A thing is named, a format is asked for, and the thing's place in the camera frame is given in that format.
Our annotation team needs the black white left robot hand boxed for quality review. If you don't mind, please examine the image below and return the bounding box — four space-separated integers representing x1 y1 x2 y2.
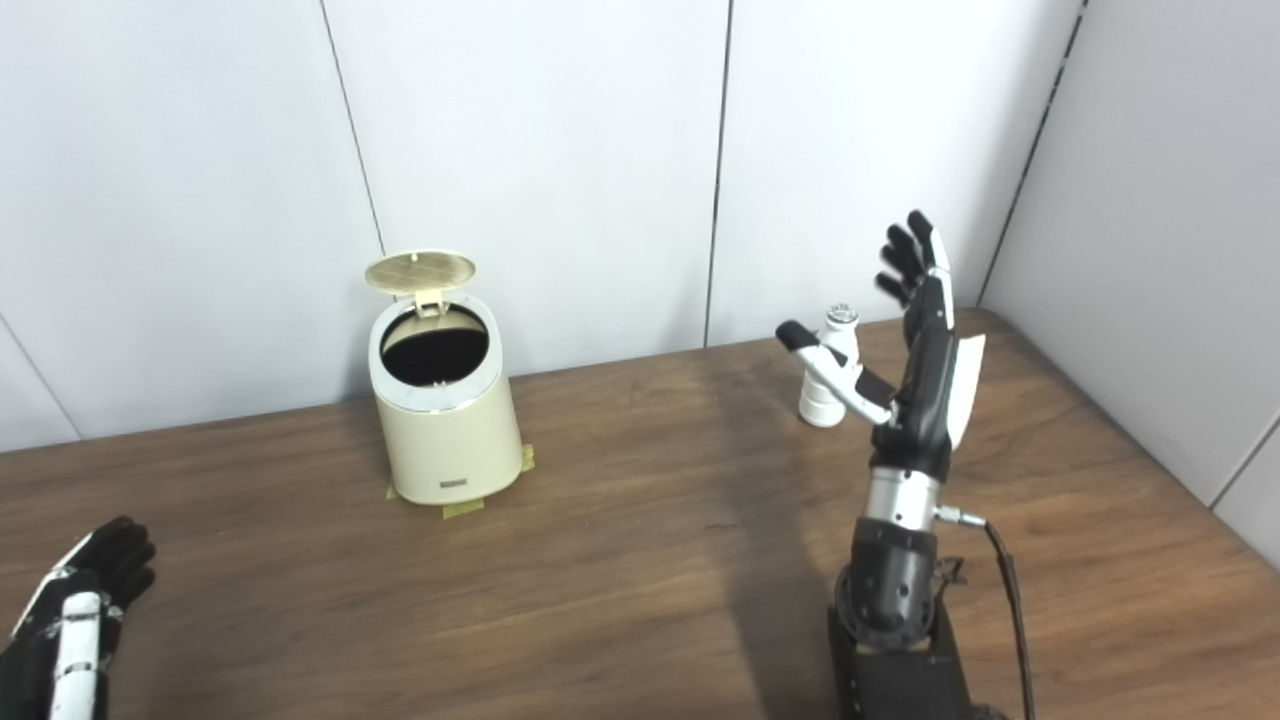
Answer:
0 516 158 720

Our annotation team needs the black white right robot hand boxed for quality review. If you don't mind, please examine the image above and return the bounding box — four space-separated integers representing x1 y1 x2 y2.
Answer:
776 210 987 481

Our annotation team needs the small white plastic bottle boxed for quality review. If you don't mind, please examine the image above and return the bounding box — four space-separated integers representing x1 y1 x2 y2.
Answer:
798 305 861 428

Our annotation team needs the cream-colored round bin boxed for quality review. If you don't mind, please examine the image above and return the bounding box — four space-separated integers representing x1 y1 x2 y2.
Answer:
367 293 524 506

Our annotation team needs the cream round bin lid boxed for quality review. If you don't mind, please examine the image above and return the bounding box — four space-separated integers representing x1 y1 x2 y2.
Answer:
364 250 477 319

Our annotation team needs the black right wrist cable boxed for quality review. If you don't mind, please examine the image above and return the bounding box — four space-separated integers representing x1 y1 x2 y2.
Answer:
935 505 1036 720

